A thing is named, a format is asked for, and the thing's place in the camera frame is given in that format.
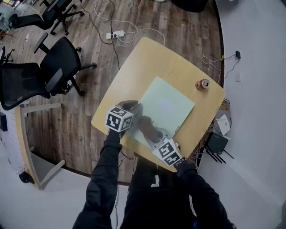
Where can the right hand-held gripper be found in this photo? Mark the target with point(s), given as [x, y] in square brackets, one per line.
[167, 152]

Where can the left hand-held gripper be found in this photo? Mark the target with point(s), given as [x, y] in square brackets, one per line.
[116, 120]

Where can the brown cloth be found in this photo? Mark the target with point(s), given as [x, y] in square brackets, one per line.
[149, 129]

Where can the pale green board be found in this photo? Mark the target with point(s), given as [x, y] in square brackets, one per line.
[167, 100]

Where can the person's right forearm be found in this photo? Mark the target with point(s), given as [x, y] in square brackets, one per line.
[205, 192]

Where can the person's left forearm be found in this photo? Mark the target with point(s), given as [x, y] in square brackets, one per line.
[102, 179]

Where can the black router with antennas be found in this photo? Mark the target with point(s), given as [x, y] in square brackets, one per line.
[216, 143]

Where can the person's black clothed body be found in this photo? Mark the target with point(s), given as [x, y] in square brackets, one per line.
[156, 201]

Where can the white square box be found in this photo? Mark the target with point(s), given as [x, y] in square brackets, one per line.
[223, 124]

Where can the orange drink can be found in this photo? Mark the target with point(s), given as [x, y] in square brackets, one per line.
[203, 84]

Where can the cardboard box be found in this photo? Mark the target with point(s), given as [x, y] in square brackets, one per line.
[225, 106]

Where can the white power strip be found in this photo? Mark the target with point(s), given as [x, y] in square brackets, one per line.
[115, 35]

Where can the black mesh office chair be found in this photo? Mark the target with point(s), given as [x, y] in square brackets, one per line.
[5, 56]
[55, 10]
[60, 60]

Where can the white desk with wooden edge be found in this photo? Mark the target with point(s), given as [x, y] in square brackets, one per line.
[21, 138]

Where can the black cap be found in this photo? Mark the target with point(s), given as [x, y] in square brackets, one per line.
[26, 177]

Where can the flat black box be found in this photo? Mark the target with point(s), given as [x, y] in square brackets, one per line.
[3, 121]

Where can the black wall adapter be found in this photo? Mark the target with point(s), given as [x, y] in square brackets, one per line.
[238, 54]

